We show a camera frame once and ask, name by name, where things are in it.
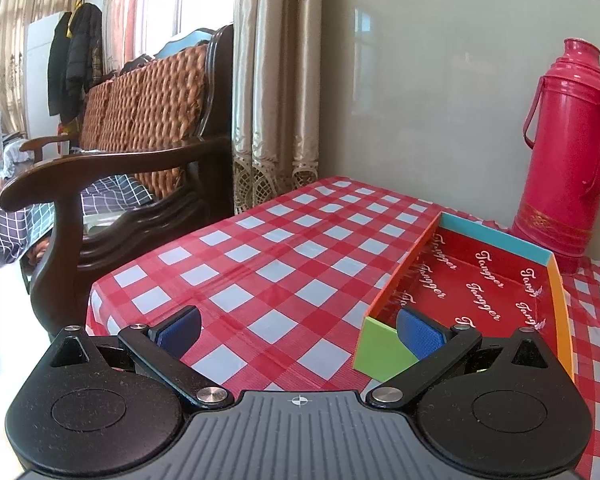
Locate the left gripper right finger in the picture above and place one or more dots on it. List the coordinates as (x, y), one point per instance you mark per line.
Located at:
(439, 351)

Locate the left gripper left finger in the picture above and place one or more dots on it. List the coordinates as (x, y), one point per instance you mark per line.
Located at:
(157, 351)

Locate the colourful cardboard box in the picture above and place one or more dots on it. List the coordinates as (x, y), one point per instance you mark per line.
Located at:
(463, 272)

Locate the woven orange seat cushion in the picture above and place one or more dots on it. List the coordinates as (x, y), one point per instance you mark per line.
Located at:
(156, 107)

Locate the white cabinet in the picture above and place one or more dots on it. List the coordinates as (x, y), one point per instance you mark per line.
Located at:
(39, 37)

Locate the red thermos flask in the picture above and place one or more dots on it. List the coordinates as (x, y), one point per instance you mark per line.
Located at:
(561, 197)

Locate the black hanging jacket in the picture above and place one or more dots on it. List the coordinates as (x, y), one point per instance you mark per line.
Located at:
(75, 62)

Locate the beige curtain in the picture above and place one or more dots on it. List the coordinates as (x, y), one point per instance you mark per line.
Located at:
(276, 98)

